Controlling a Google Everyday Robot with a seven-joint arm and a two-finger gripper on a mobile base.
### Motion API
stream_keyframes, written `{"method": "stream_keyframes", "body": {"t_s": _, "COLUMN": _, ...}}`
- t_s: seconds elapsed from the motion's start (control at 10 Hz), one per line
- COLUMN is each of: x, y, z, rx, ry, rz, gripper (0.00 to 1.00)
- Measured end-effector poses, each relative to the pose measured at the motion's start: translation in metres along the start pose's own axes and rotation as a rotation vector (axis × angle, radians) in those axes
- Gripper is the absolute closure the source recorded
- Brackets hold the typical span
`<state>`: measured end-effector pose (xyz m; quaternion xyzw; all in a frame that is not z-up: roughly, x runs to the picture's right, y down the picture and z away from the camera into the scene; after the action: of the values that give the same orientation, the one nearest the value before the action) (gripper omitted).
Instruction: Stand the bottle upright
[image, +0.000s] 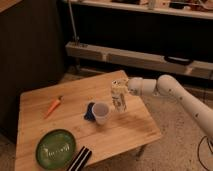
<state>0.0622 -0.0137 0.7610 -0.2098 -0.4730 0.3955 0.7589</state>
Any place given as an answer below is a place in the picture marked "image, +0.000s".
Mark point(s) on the dark blue cloth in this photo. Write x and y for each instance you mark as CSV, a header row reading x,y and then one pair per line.
x,y
89,114

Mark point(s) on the clear plastic bottle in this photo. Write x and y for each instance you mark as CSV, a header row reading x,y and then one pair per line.
x,y
118,90

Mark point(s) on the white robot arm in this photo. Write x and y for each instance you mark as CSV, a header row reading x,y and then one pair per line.
x,y
169,86

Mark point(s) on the black white striped block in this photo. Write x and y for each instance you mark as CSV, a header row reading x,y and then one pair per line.
x,y
80,160

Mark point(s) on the metal stand pole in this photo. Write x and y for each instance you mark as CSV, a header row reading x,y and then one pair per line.
x,y
75,36

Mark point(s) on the dark wooden cabinet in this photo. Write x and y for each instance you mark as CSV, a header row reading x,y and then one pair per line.
x,y
31,55

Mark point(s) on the white shelf rack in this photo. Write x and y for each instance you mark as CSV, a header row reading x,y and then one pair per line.
x,y
168,40

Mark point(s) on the wooden table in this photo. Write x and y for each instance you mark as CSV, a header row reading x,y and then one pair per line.
x,y
122,132

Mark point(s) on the orange toy carrot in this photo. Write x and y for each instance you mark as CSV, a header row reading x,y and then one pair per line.
x,y
53,106

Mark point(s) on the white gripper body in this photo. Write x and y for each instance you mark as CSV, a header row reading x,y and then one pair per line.
x,y
135,86

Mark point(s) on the green plate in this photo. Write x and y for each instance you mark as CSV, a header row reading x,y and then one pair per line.
x,y
55,149

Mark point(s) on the translucent plastic cup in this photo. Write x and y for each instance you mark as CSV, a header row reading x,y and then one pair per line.
x,y
100,111

